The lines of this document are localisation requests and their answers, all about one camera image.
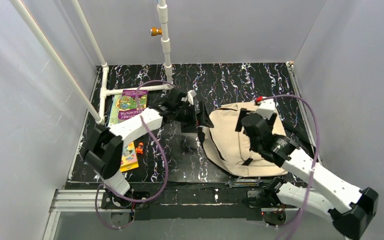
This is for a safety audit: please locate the beige student backpack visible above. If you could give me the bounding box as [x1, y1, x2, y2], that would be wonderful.
[201, 102, 288, 177]

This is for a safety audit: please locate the purple treehouse book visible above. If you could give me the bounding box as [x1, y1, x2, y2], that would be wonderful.
[115, 90, 148, 123]

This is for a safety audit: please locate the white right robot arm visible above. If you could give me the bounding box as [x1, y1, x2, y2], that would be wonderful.
[235, 108, 379, 240]

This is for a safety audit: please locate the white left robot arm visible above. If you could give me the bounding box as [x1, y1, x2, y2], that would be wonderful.
[80, 88, 214, 200]

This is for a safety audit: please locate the small orange toy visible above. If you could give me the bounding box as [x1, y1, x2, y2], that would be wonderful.
[135, 142, 144, 155]

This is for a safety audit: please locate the steel wrench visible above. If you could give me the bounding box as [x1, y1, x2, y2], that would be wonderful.
[225, 181, 265, 189]

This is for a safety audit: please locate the yellow crayon box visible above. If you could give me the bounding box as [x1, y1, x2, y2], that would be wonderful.
[120, 142, 139, 172]

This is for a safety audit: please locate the light blue picture book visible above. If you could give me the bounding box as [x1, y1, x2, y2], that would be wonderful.
[107, 94, 122, 127]

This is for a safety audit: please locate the orange knob on pipe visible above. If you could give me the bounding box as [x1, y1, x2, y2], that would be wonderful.
[149, 27, 163, 37]

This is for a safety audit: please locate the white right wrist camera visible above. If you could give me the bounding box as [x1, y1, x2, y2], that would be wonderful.
[254, 96, 276, 120]

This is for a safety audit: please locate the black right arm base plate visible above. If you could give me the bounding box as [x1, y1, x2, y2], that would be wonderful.
[243, 189, 285, 209]

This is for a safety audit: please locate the white pvc pipe frame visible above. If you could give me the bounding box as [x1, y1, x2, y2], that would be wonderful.
[9, 0, 175, 127]

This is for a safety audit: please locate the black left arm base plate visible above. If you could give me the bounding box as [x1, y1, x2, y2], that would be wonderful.
[100, 190, 150, 210]

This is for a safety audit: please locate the aluminium rail frame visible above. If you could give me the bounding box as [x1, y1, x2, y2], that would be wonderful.
[43, 189, 131, 240]

